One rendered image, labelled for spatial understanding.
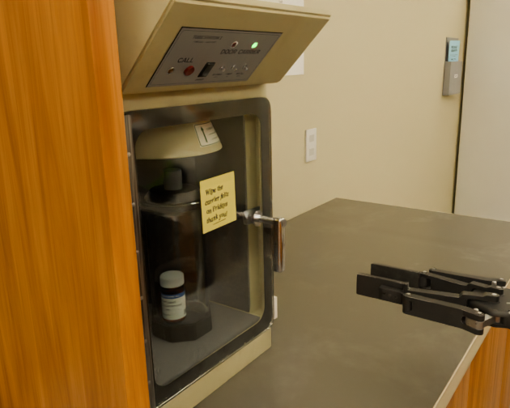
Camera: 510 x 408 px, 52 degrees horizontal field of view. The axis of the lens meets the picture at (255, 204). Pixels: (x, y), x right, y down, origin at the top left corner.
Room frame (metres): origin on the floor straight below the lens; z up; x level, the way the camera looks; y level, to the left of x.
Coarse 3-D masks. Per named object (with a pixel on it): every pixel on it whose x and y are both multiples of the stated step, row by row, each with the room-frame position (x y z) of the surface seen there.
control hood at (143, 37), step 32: (128, 0) 0.56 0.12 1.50; (160, 0) 0.53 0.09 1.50; (192, 0) 0.55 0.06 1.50; (224, 0) 0.59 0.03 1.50; (256, 0) 0.64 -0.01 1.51; (128, 32) 0.56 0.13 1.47; (160, 32) 0.55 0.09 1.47; (288, 32) 0.73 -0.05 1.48; (128, 64) 0.57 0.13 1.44; (288, 64) 0.80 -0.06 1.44
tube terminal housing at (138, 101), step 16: (128, 96) 0.62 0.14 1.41; (144, 96) 0.64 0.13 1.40; (160, 96) 0.66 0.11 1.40; (176, 96) 0.68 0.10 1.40; (192, 96) 0.71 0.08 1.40; (208, 96) 0.73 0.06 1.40; (224, 96) 0.76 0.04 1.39; (240, 96) 0.79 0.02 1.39; (256, 96) 0.83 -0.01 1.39; (240, 352) 0.78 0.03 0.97; (256, 352) 0.81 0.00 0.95; (224, 368) 0.74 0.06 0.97; (240, 368) 0.78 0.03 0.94; (208, 384) 0.71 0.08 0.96; (176, 400) 0.65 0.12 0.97; (192, 400) 0.68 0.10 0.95
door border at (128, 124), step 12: (132, 132) 0.61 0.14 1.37; (132, 144) 0.60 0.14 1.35; (132, 156) 0.60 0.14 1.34; (132, 168) 0.60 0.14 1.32; (132, 180) 0.60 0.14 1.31; (132, 192) 0.60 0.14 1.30; (132, 204) 0.60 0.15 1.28; (144, 276) 0.60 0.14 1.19; (144, 288) 0.60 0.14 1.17; (144, 300) 0.60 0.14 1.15; (144, 312) 0.60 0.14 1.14; (144, 324) 0.60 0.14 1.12; (144, 336) 0.60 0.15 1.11
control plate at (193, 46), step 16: (192, 32) 0.58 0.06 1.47; (208, 32) 0.60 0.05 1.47; (224, 32) 0.62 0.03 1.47; (240, 32) 0.65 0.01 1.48; (256, 32) 0.67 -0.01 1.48; (272, 32) 0.70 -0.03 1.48; (176, 48) 0.58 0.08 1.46; (192, 48) 0.60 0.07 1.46; (208, 48) 0.62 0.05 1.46; (224, 48) 0.65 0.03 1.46; (240, 48) 0.67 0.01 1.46; (256, 48) 0.70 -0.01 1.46; (160, 64) 0.58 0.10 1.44; (176, 64) 0.61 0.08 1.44; (192, 64) 0.63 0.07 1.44; (224, 64) 0.68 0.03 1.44; (240, 64) 0.70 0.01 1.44; (256, 64) 0.73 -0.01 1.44; (160, 80) 0.61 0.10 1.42; (176, 80) 0.63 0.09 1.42; (192, 80) 0.65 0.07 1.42; (208, 80) 0.68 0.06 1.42; (224, 80) 0.71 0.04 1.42; (240, 80) 0.74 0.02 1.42
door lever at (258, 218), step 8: (256, 216) 0.79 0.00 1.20; (264, 216) 0.79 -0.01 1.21; (256, 224) 0.79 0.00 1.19; (272, 224) 0.78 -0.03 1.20; (280, 224) 0.77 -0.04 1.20; (280, 232) 0.77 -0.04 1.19; (280, 240) 0.77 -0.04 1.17; (280, 248) 0.77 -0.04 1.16; (280, 256) 0.77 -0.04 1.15; (280, 264) 0.77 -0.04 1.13; (280, 272) 0.77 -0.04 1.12
